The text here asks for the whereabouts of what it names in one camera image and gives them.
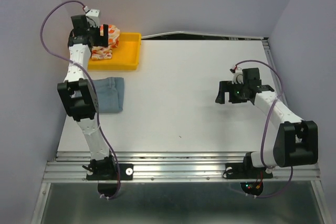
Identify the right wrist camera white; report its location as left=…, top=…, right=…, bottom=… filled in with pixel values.
left=230, top=67, right=244, bottom=84

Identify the yellow plastic tray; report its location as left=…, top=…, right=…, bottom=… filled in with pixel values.
left=88, top=33, right=141, bottom=71

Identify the folded light blue skirt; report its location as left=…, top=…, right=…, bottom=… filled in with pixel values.
left=93, top=77, right=125, bottom=113

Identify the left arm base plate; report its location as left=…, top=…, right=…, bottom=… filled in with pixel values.
left=86, top=163, right=134, bottom=181

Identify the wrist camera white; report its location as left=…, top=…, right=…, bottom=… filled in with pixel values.
left=230, top=67, right=244, bottom=84
left=86, top=9, right=101, bottom=27

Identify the floral orange skirt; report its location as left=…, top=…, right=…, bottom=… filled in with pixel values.
left=91, top=25, right=120, bottom=60

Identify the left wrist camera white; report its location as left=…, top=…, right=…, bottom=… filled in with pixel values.
left=86, top=9, right=101, bottom=27

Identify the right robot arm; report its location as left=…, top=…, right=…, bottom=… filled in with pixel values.
left=215, top=67, right=318, bottom=179

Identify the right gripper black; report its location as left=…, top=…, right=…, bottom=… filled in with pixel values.
left=214, top=80, right=248, bottom=104

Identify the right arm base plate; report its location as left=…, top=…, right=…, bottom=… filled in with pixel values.
left=222, top=163, right=273, bottom=180

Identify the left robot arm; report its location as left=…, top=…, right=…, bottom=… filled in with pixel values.
left=57, top=15, right=118, bottom=180

